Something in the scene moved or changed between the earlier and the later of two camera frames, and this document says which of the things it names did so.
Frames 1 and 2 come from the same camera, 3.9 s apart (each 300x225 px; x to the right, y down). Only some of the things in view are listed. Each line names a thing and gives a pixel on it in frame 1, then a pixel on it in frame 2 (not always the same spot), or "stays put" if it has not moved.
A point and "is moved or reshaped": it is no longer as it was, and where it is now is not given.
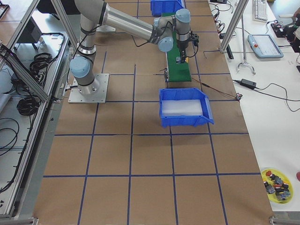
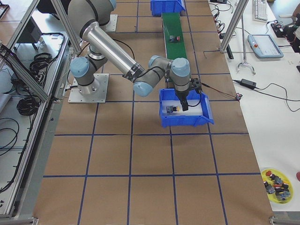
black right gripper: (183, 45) to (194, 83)
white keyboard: (259, 11) stays put
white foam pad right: (182, 108) stays put
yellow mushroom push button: (178, 60) is moved or reshaped
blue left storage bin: (159, 7) stays put
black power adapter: (248, 83) stays put
